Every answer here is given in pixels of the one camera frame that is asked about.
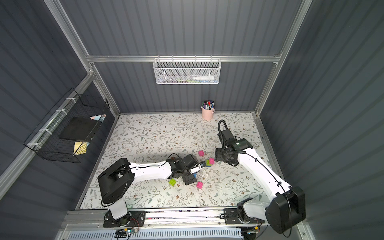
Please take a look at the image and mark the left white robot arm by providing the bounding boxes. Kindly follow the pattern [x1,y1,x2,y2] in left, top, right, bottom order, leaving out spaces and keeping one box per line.
[98,154,202,221]

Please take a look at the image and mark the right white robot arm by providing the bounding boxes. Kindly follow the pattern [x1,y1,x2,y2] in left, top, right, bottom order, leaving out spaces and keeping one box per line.
[215,147,306,234]

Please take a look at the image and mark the lime green square lego brick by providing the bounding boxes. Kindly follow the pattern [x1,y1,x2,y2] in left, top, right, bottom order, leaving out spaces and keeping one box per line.
[169,179,177,186]

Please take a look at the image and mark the pink pen cup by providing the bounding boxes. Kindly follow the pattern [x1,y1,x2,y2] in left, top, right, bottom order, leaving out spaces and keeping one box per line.
[202,109,215,121]

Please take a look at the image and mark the markers in cup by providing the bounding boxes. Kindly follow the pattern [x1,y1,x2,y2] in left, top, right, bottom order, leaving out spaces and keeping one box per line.
[201,100,215,110]

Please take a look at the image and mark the white tube in basket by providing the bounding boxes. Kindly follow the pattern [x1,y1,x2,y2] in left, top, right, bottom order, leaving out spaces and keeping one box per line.
[193,76,215,82]

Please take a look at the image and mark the yellow sticky note pad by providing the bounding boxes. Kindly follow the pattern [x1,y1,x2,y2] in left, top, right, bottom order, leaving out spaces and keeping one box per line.
[74,142,90,156]

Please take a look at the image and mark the black notebook in basket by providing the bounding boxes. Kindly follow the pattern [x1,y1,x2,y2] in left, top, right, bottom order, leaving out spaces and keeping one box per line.
[59,117,102,142]

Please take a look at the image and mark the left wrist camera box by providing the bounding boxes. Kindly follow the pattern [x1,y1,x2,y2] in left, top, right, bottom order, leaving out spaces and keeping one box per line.
[183,154,199,169]

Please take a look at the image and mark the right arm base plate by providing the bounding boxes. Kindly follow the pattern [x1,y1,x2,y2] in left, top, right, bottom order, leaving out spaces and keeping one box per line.
[221,208,266,225]

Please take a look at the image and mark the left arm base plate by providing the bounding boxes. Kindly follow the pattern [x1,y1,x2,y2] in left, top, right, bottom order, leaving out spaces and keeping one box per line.
[103,210,147,228]

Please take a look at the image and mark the white wire wall basket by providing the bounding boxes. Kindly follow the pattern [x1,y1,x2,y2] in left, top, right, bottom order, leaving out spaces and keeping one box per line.
[153,59,222,85]

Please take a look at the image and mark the aluminium front rail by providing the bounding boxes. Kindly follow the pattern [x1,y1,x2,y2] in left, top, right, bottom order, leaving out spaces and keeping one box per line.
[60,207,271,232]

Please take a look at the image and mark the black wire wall basket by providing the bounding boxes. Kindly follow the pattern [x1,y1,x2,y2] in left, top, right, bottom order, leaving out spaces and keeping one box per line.
[24,91,110,163]

